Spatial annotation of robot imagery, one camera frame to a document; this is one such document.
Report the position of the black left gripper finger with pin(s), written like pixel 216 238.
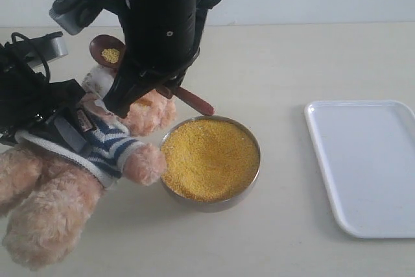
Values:
pixel 66 93
pixel 63 128

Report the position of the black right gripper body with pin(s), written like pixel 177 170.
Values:
pixel 160 40

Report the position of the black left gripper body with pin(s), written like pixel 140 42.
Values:
pixel 24 92

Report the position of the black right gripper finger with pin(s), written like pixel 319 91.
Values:
pixel 126 89
pixel 172 86

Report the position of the brown wooden spoon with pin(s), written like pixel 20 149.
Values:
pixel 108 51

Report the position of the tan teddy bear striped shirt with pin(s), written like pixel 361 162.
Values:
pixel 49 193

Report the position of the yellow millet grains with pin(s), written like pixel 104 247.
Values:
pixel 210 157

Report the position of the metal bowl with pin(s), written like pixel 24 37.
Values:
pixel 214 204

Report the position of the white rectangular plastic tray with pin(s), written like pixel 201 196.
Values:
pixel 365 151

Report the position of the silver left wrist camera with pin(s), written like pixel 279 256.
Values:
pixel 51 46

